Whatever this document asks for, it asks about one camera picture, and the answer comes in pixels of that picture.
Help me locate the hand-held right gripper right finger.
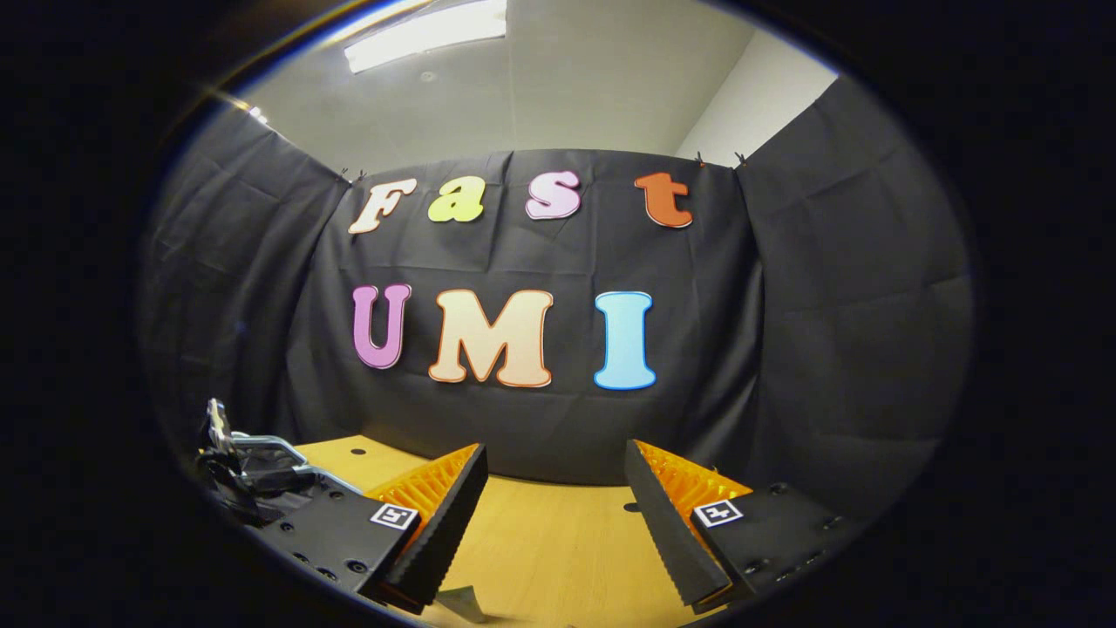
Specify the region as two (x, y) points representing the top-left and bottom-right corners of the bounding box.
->
(623, 439), (877, 611)

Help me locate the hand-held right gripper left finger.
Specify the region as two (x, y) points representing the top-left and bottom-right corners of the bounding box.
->
(260, 443), (489, 616)

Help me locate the black backdrop cloth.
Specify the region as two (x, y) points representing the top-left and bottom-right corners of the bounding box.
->
(138, 77), (976, 524)

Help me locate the ceiling light panel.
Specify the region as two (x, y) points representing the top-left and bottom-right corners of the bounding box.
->
(344, 0), (508, 74)

